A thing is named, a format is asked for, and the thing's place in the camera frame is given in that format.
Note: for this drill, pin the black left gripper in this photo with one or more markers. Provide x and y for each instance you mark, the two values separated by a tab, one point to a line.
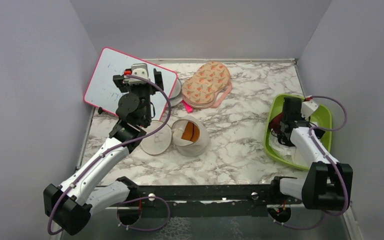
119	80

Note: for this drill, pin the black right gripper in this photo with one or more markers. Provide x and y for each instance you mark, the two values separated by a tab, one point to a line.
303	119

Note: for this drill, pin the white mesh laundry bag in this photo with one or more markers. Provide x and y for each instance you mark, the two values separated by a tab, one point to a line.
167	135

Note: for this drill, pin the black and orange bra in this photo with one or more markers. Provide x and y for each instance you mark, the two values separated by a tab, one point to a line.
191	132

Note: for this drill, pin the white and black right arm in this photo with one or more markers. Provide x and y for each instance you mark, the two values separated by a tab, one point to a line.
328	183

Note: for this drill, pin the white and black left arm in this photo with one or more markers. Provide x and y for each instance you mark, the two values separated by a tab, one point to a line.
70	205

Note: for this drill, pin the orange patterned bra wash bag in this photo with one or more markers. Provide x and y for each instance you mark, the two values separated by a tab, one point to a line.
208	87

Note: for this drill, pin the dark red cloth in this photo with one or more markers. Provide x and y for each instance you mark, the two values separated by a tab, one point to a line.
274	124

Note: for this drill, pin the green plastic basin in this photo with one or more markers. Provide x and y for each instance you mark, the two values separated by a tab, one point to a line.
321	117

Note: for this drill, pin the pink framed whiteboard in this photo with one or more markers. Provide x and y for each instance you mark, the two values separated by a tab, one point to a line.
102	91

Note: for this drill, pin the white round object behind whiteboard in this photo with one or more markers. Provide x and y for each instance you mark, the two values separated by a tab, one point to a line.
176	94

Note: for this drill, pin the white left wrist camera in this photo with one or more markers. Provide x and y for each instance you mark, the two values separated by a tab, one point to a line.
138	70

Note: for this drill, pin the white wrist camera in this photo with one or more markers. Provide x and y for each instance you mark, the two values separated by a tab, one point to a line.
308	107
138	70

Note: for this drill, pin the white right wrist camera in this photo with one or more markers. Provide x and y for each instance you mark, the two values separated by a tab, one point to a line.
308	107

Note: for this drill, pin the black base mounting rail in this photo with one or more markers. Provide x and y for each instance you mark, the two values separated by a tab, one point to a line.
201	201

